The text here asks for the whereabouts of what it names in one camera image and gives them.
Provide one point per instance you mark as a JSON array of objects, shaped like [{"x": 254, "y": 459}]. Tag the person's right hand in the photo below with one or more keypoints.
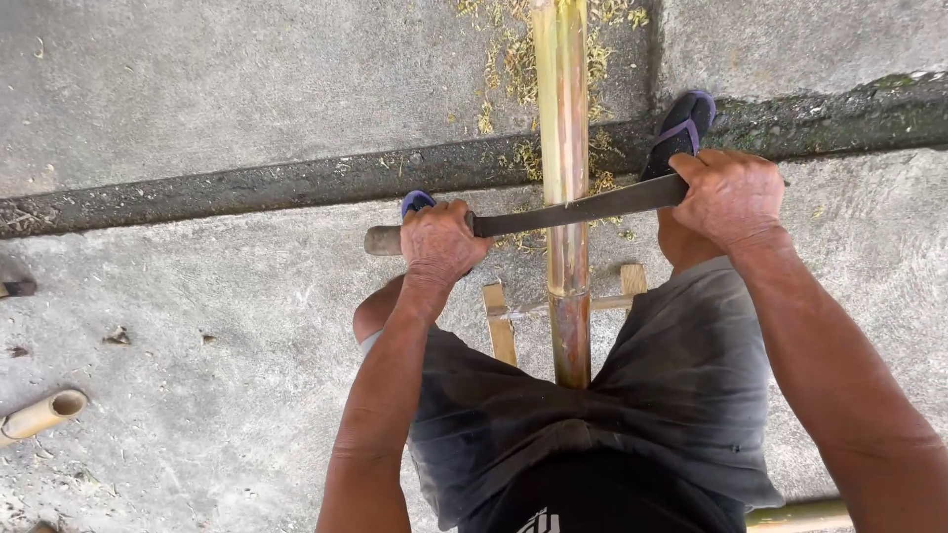
[{"x": 729, "y": 196}]

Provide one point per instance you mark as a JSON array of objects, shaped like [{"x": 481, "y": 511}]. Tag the person's left hand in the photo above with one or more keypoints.
[{"x": 438, "y": 244}]

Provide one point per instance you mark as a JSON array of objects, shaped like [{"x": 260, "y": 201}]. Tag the person's right fingers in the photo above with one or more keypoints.
[{"x": 692, "y": 174}]

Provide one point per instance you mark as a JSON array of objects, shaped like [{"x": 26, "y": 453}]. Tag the person's left fingers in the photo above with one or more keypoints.
[{"x": 455, "y": 211}]

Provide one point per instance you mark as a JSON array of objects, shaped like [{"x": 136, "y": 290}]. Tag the long machete knife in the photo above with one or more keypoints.
[{"x": 563, "y": 213}]

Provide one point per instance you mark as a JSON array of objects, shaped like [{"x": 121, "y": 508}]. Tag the purple black sandal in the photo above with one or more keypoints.
[
  {"x": 416, "y": 201},
  {"x": 680, "y": 132}
]

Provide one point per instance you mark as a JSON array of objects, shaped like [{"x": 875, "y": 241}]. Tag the wooden support stand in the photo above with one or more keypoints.
[{"x": 501, "y": 326}]

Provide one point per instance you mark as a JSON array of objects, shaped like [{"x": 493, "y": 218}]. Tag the long bamboo pole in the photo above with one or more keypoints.
[{"x": 564, "y": 148}]

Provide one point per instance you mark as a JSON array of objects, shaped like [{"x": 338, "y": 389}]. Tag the pile of bamboo shavings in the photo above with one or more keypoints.
[{"x": 522, "y": 70}]

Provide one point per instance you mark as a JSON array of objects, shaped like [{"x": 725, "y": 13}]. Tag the dark grey shorts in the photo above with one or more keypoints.
[{"x": 600, "y": 414}]

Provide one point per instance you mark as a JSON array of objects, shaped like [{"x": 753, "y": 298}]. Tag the black shirt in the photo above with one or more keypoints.
[{"x": 600, "y": 496}]

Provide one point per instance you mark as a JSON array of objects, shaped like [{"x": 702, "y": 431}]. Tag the bamboo pole piece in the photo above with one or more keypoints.
[{"x": 798, "y": 516}]

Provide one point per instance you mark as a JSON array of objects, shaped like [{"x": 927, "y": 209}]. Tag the short hollow bamboo piece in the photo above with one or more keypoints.
[{"x": 46, "y": 414}]

